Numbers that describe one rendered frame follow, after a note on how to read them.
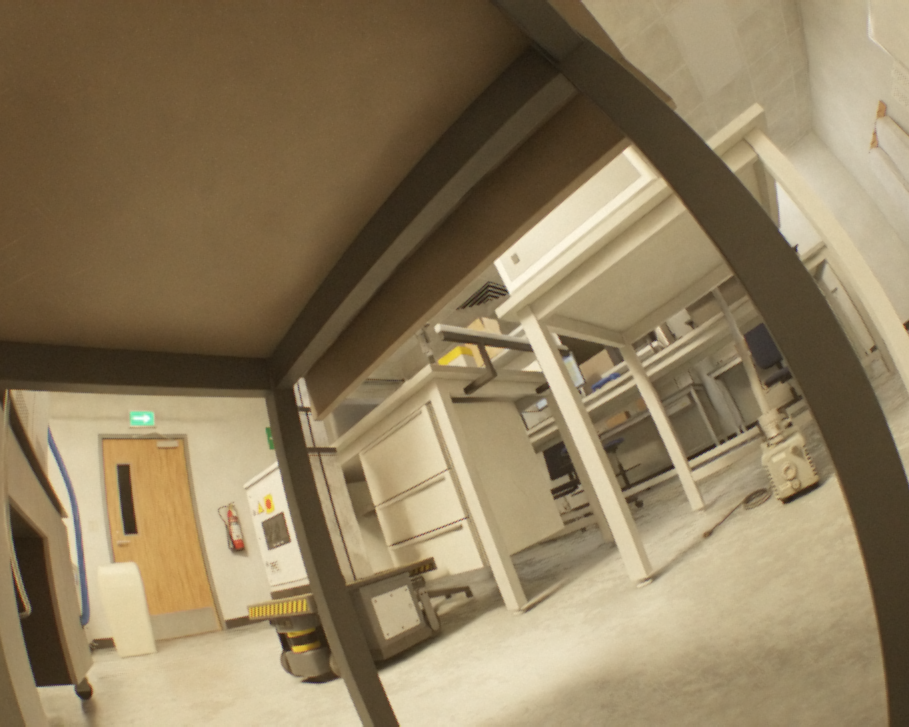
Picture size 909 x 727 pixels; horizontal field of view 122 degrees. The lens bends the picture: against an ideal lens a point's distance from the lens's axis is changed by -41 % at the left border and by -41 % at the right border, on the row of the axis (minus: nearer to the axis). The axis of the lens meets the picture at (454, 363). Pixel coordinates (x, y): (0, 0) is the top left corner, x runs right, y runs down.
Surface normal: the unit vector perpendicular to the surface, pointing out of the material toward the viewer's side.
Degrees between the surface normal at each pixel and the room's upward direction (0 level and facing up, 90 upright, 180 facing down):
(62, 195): 180
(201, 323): 180
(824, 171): 90
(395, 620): 90
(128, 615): 93
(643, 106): 90
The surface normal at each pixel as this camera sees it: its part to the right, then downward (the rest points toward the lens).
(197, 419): 0.65, -0.50
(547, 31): 0.33, 0.86
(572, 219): -0.69, -0.05
